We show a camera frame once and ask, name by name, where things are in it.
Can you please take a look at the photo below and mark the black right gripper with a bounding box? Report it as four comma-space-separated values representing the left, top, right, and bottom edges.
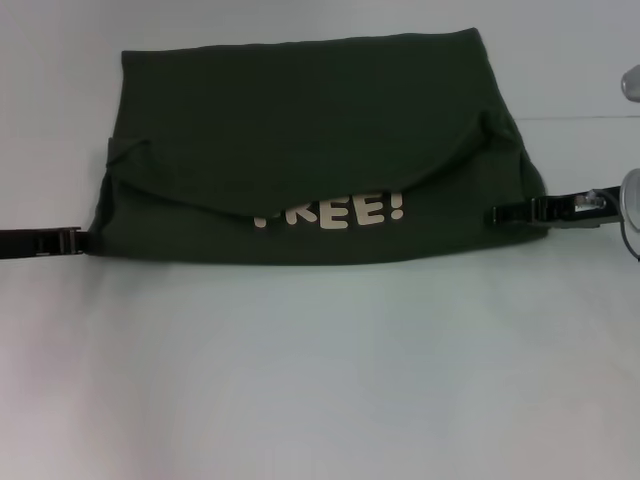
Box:
491, 185, 624, 231

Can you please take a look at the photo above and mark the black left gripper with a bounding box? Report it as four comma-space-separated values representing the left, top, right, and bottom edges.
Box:
0, 226, 99, 261

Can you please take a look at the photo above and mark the dark green t-shirt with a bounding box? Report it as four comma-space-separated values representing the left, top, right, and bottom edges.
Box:
87, 27, 551, 269

